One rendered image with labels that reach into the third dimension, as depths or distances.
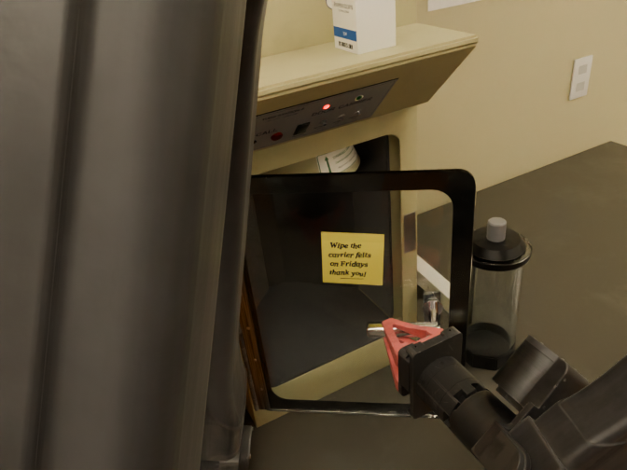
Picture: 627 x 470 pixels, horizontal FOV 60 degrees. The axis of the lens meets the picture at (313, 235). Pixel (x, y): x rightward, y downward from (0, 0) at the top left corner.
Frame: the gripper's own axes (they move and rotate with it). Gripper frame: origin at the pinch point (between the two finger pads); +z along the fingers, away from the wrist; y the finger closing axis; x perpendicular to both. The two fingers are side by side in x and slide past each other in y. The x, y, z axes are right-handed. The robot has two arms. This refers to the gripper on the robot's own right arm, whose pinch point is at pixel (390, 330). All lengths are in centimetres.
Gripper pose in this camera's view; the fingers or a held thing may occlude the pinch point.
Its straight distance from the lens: 68.7
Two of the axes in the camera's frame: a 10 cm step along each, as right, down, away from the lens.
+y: -1.0, -8.4, -5.3
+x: -8.8, 3.2, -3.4
